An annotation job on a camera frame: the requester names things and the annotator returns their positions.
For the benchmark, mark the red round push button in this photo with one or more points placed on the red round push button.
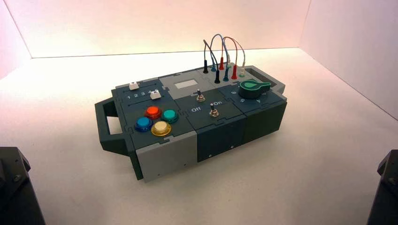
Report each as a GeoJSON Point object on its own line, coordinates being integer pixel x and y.
{"type": "Point", "coordinates": [153, 111]}

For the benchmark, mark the metal toggle switch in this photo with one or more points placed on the metal toggle switch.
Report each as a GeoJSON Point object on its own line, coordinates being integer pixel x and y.
{"type": "Point", "coordinates": [213, 112]}
{"type": "Point", "coordinates": [201, 97]}

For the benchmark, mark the yellow round push button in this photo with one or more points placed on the yellow round push button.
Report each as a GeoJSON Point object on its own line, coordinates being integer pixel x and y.
{"type": "Point", "coordinates": [161, 128]}

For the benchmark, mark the green round push button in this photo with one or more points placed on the green round push button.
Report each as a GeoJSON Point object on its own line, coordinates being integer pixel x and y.
{"type": "Point", "coordinates": [169, 115]}

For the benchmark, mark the blue round push button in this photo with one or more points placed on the blue round push button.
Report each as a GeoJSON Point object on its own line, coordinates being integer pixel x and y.
{"type": "Point", "coordinates": [143, 123]}

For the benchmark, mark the dark teal grey control box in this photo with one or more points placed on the dark teal grey control box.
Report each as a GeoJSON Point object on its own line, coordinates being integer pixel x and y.
{"type": "Point", "coordinates": [217, 133]}

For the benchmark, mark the green rotary knob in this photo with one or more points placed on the green rotary knob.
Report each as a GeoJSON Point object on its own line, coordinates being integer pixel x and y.
{"type": "Point", "coordinates": [250, 88]}

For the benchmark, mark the white slider cap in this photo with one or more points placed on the white slider cap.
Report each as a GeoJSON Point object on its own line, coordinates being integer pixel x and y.
{"type": "Point", "coordinates": [155, 94]}
{"type": "Point", "coordinates": [133, 85]}

